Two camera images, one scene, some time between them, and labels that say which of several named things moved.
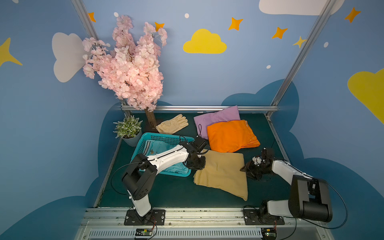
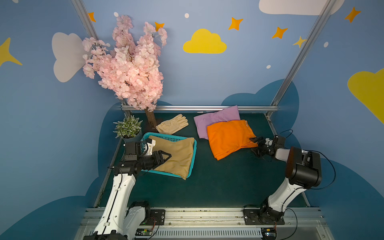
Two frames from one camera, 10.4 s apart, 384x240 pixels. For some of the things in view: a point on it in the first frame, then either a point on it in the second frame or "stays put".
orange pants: (228, 136) stays put
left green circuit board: (143, 232) stays put
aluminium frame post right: (315, 29) stays put
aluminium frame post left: (84, 18) stays put
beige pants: (224, 170) -> (181, 152)
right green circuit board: (269, 233) stays put
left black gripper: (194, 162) -> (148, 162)
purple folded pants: (230, 113) stays put
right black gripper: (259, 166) -> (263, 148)
